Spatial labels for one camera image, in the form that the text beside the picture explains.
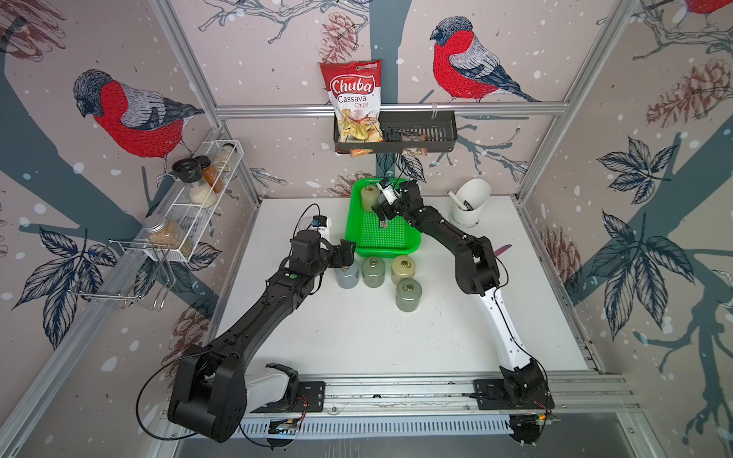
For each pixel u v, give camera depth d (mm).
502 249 1037
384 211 983
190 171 685
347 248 744
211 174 761
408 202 878
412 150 901
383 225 1131
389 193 967
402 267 899
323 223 729
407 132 1070
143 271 671
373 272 899
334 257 738
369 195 1104
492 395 731
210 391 397
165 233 601
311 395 730
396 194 951
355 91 815
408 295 846
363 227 1104
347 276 901
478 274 673
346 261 748
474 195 1067
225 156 864
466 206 1100
